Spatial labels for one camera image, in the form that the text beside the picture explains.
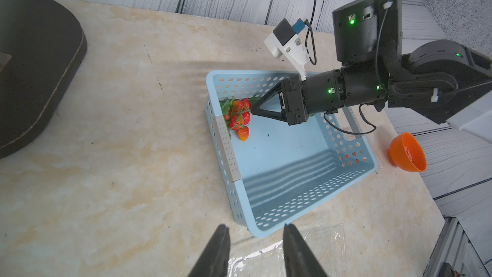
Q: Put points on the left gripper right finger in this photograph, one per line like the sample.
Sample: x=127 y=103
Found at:
x=299 y=260

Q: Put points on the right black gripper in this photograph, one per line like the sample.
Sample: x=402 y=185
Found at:
x=293 y=100

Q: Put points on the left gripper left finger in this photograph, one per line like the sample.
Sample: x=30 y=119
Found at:
x=213 y=261

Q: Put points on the light blue plastic basket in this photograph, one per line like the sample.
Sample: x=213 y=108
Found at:
x=280 y=172

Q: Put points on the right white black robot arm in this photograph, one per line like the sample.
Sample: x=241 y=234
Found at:
x=442 y=80

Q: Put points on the strawberry cluster left basket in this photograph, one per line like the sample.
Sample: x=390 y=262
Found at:
x=237 y=115

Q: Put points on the orange plastic bowl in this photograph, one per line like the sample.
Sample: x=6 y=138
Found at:
x=406 y=153

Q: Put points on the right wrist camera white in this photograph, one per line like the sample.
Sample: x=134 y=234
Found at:
x=285 y=41

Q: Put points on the bronze wire glass rack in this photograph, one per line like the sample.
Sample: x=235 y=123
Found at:
x=42 y=46

